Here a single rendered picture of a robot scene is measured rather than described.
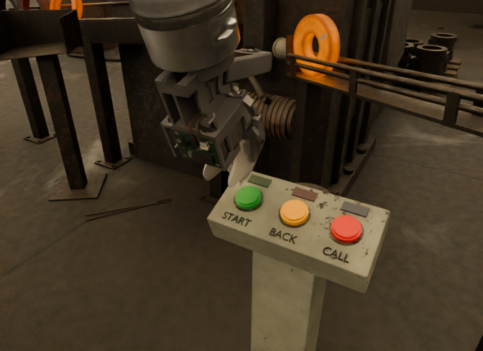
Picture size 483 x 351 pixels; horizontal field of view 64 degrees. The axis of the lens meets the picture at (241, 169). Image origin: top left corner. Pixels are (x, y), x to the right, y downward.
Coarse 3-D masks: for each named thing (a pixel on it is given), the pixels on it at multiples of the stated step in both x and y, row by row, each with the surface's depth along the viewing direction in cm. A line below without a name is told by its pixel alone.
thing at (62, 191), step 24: (0, 24) 141; (24, 24) 147; (48, 24) 148; (72, 24) 141; (0, 48) 140; (24, 48) 147; (48, 48) 143; (72, 48) 139; (48, 72) 144; (48, 96) 148; (72, 120) 159; (72, 144) 159; (72, 168) 164; (72, 192) 168; (96, 192) 168
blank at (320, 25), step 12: (300, 24) 101; (312, 24) 98; (324, 24) 94; (300, 36) 102; (312, 36) 102; (324, 36) 95; (336, 36) 94; (300, 48) 104; (312, 48) 104; (324, 48) 96; (336, 48) 95; (300, 60) 105; (336, 60) 97; (312, 72) 102
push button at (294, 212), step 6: (288, 204) 56; (294, 204) 56; (300, 204) 55; (282, 210) 55; (288, 210) 55; (294, 210) 55; (300, 210) 55; (306, 210) 55; (282, 216) 55; (288, 216) 54; (294, 216) 54; (300, 216) 54; (306, 216) 54; (288, 222) 54; (294, 222) 54; (300, 222) 54
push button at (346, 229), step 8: (344, 216) 53; (352, 216) 53; (336, 224) 52; (344, 224) 52; (352, 224) 52; (360, 224) 52; (336, 232) 51; (344, 232) 51; (352, 232) 51; (360, 232) 51; (344, 240) 51; (352, 240) 51
